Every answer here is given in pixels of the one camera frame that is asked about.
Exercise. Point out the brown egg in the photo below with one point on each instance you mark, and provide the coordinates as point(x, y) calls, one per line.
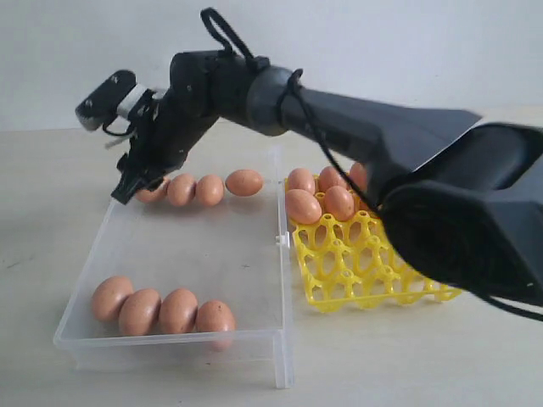
point(329, 177)
point(302, 207)
point(244, 182)
point(210, 190)
point(215, 316)
point(109, 297)
point(178, 312)
point(358, 175)
point(140, 312)
point(339, 203)
point(147, 197)
point(181, 190)
point(303, 179)

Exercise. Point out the yellow plastic egg tray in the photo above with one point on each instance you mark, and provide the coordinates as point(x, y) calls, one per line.
point(352, 262)

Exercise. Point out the clear plastic tray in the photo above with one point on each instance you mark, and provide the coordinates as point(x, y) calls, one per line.
point(237, 252)

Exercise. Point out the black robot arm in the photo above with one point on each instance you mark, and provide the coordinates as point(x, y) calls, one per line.
point(460, 200)

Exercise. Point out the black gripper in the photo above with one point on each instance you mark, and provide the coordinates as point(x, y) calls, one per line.
point(163, 134)

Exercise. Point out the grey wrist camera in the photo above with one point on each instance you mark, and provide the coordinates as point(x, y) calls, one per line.
point(108, 99)

